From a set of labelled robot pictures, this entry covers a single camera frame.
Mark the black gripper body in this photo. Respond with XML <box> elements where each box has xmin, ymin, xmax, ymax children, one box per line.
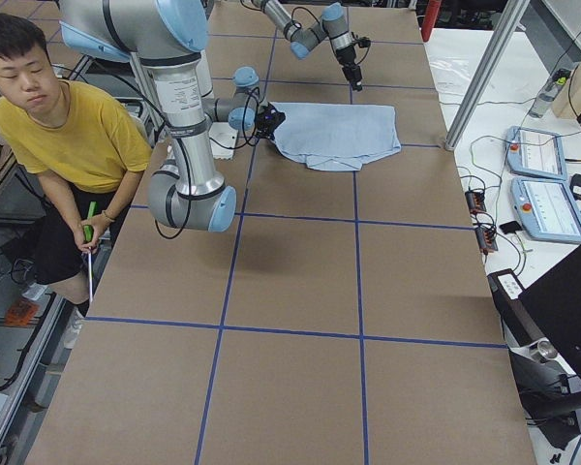
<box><xmin>332</xmin><ymin>32</ymin><xmax>371</xmax><ymax>82</ymax></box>
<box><xmin>255</xmin><ymin>103</ymin><xmax>286</xmax><ymax>140</ymax></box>

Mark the white sneaker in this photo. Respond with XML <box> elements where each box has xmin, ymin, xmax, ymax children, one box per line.
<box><xmin>63</xmin><ymin>308</ymin><xmax>84</xmax><ymax>350</ymax></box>

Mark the black monitor stand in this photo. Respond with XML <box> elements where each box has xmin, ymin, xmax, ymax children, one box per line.
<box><xmin>487</xmin><ymin>268</ymin><xmax>581</xmax><ymax>450</ymax></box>

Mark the aluminium frame post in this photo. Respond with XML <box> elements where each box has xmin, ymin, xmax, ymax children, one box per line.
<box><xmin>443</xmin><ymin>0</ymin><xmax>530</xmax><ymax>151</ymax></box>

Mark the red cylinder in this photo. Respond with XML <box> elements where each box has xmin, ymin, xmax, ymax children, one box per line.
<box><xmin>420</xmin><ymin>0</ymin><xmax>442</xmax><ymax>43</ymax></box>

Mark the black laptop screen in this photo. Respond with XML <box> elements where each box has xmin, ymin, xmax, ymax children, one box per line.
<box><xmin>519</xmin><ymin>244</ymin><xmax>581</xmax><ymax>377</ymax></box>

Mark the orange box on floor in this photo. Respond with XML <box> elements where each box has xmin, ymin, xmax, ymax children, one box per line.
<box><xmin>4</xmin><ymin>298</ymin><xmax>39</xmax><ymax>326</ymax></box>

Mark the black power adapter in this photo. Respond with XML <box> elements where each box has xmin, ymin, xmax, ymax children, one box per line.
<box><xmin>569</xmin><ymin>173</ymin><xmax>581</xmax><ymax>201</ymax></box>

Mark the clear water bottle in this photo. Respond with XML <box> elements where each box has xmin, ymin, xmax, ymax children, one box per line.
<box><xmin>528</xmin><ymin>68</ymin><xmax>571</xmax><ymax>118</ymax></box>

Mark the blue teach pendant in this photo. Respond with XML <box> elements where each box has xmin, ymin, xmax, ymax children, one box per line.
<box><xmin>510</xmin><ymin>176</ymin><xmax>581</xmax><ymax>244</ymax></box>
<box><xmin>505</xmin><ymin>126</ymin><xmax>567</xmax><ymax>180</ymax></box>

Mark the green handled tool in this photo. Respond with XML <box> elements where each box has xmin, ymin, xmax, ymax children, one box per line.
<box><xmin>80</xmin><ymin>201</ymin><xmax>99</xmax><ymax>242</ymax></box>

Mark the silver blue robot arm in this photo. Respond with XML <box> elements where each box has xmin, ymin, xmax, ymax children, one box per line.
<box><xmin>60</xmin><ymin>1</ymin><xmax>286</xmax><ymax>232</ymax></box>
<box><xmin>251</xmin><ymin>0</ymin><xmax>371</xmax><ymax>91</ymax></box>

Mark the near blue teach pendant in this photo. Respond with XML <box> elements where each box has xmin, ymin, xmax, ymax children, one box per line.
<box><xmin>510</xmin><ymin>176</ymin><xmax>581</xmax><ymax>244</ymax></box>

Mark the black device with label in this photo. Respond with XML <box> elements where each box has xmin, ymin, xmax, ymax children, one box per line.
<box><xmin>487</xmin><ymin>268</ymin><xmax>524</xmax><ymax>311</ymax></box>

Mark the light blue button-up shirt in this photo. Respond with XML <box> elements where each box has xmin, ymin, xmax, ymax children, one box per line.
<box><xmin>274</xmin><ymin>103</ymin><xmax>402</xmax><ymax>171</ymax></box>

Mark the clear plastic bag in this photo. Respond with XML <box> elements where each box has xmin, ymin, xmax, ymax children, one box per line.
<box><xmin>429</xmin><ymin>57</ymin><xmax>475</xmax><ymax>97</ymax></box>

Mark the far blue teach pendant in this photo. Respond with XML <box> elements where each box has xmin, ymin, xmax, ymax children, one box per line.
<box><xmin>505</xmin><ymin>126</ymin><xmax>567</xmax><ymax>180</ymax></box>

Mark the person in yellow shirt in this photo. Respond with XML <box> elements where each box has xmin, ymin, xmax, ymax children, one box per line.
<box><xmin>0</xmin><ymin>13</ymin><xmax>154</xmax><ymax>350</ymax></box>

